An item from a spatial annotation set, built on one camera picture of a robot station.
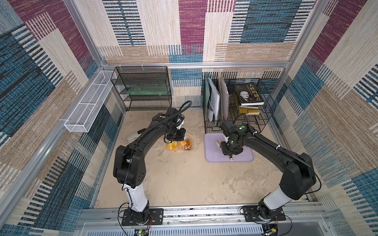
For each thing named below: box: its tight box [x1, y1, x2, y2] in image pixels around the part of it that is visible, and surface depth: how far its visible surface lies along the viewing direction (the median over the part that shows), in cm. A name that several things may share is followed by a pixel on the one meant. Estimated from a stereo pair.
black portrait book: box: [234, 82, 265, 107], surface depth 98 cm
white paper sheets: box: [207, 76, 221, 122], surface depth 96 cm
